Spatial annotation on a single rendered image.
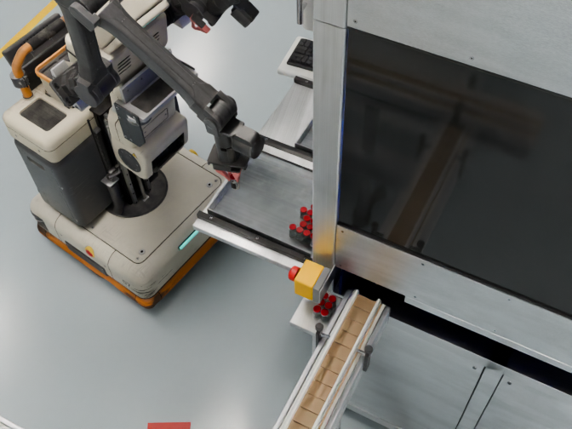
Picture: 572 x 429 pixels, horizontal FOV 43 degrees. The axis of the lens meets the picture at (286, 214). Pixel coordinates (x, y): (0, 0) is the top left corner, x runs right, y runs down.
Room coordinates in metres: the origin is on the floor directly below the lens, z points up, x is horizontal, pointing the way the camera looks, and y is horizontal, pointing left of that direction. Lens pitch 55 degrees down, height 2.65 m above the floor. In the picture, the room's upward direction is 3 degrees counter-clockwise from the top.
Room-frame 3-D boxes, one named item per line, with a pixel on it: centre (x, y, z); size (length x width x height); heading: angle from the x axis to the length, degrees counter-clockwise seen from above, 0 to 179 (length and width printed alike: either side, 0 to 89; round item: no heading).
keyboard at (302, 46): (1.94, -0.24, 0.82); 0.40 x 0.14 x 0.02; 65
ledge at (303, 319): (0.92, -0.09, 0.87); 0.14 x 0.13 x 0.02; 60
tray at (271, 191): (1.29, 0.02, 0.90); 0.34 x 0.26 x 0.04; 59
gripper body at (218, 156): (1.20, 0.14, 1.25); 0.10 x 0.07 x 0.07; 74
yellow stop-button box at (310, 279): (0.96, -0.06, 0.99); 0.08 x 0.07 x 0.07; 60
